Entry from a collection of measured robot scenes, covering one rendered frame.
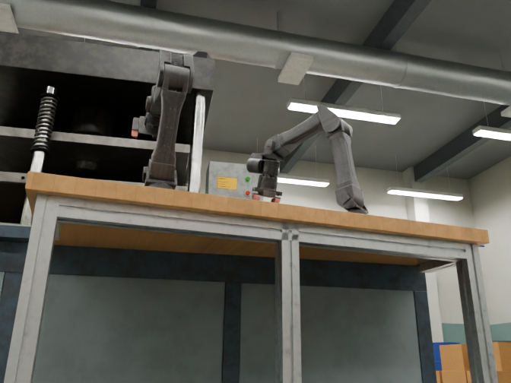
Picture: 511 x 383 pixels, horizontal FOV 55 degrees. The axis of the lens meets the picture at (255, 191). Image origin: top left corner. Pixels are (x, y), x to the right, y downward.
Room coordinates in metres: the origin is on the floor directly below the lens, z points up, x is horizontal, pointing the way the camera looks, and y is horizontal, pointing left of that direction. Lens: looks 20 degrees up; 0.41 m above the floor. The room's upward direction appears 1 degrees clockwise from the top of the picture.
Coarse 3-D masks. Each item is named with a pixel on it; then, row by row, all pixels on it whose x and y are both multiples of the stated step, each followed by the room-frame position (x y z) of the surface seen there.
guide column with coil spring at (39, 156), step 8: (48, 88) 2.12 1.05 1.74; (48, 96) 2.12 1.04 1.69; (48, 104) 2.12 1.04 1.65; (48, 120) 2.13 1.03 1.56; (48, 128) 2.14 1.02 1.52; (48, 136) 2.15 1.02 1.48; (40, 152) 2.13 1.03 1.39; (32, 160) 2.13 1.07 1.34; (40, 160) 2.13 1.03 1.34; (32, 168) 2.12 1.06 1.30; (40, 168) 2.13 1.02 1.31; (24, 200) 2.13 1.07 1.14; (24, 208) 2.12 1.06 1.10; (24, 216) 2.12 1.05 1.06; (32, 216) 2.14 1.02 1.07; (24, 224) 2.12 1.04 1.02
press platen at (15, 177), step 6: (0, 174) 2.14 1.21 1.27; (6, 174) 2.14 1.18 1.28; (12, 174) 2.15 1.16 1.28; (18, 174) 2.15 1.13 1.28; (24, 174) 2.16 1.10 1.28; (0, 180) 2.14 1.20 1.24; (6, 180) 2.14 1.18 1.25; (12, 180) 2.15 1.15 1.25; (18, 180) 2.15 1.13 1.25; (24, 180) 2.16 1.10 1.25; (102, 180) 2.23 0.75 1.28; (108, 180) 2.23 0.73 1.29; (180, 186) 2.30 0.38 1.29
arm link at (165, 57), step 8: (160, 56) 1.09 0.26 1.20; (168, 56) 1.10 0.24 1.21; (184, 56) 1.13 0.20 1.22; (192, 56) 1.14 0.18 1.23; (160, 64) 1.08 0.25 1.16; (168, 64) 1.14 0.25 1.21; (176, 64) 1.15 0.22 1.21; (184, 64) 1.11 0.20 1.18; (192, 64) 1.12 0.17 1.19; (160, 72) 1.07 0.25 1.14; (192, 72) 1.10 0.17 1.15; (160, 80) 1.09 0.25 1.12; (192, 80) 1.10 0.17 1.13; (152, 96) 1.32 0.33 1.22; (160, 96) 1.26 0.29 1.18; (152, 104) 1.30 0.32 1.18; (160, 104) 1.31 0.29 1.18; (160, 112) 1.36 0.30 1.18
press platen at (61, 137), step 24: (0, 144) 2.27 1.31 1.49; (24, 144) 2.26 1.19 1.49; (72, 144) 2.26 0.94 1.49; (96, 144) 2.25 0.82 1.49; (120, 144) 2.27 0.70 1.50; (144, 144) 2.29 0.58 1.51; (0, 168) 2.58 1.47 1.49; (24, 168) 2.58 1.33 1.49; (48, 168) 2.57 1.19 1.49; (72, 168) 2.57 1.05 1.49; (120, 168) 2.56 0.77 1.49
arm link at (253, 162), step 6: (270, 144) 1.57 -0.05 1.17; (270, 150) 1.57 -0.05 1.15; (252, 156) 1.65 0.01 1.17; (258, 156) 1.64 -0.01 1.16; (264, 156) 1.63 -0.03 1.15; (270, 156) 1.60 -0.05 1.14; (276, 156) 1.60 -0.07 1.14; (252, 162) 1.64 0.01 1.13; (258, 162) 1.63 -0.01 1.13; (246, 168) 1.67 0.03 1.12; (252, 168) 1.65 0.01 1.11; (258, 168) 1.63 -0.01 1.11
